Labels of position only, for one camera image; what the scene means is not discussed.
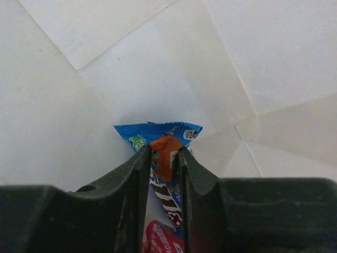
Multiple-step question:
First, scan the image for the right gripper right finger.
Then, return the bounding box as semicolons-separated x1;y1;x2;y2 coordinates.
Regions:
177;148;336;252

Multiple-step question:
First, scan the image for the red snack packet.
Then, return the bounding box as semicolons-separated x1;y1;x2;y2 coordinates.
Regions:
141;220;185;253

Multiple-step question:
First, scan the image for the blue M&M's candy bag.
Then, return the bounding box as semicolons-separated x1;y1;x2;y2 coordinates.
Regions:
114;122;203;230

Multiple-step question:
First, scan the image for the blue checkered paper bag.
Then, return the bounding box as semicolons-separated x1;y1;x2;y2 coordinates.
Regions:
1;1;336;231

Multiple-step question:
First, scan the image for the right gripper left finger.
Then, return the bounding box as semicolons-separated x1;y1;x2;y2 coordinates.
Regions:
1;146;151;252

